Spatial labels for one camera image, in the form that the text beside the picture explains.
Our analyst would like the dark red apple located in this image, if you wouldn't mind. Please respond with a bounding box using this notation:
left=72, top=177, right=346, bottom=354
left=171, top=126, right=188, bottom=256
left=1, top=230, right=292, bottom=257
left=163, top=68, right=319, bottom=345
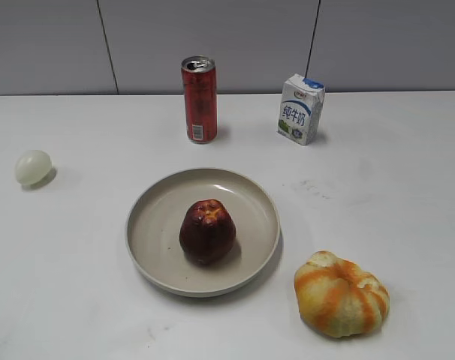
left=179, top=199, right=236, bottom=266

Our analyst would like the beige round plate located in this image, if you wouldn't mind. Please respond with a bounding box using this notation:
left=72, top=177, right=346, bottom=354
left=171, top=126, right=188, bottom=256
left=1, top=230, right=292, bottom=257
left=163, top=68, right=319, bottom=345
left=125, top=168, right=282, bottom=298

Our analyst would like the white milk carton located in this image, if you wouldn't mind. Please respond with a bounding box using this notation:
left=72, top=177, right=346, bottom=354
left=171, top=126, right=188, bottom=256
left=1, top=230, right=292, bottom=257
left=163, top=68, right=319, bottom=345
left=277, top=73, right=325, bottom=146

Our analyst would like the red drink can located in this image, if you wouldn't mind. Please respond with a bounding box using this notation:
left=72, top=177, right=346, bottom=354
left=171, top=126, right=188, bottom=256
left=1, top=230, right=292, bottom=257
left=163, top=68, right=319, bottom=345
left=181, top=55, right=217, bottom=143

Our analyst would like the orange striped pumpkin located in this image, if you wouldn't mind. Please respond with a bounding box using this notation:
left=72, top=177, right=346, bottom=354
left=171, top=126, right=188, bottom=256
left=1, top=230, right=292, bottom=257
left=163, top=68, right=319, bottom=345
left=294, top=250, right=390, bottom=338

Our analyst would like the pale white egg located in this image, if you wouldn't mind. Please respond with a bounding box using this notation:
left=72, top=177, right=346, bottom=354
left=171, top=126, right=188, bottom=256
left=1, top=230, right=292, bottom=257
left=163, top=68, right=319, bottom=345
left=14, top=150, right=53, bottom=186

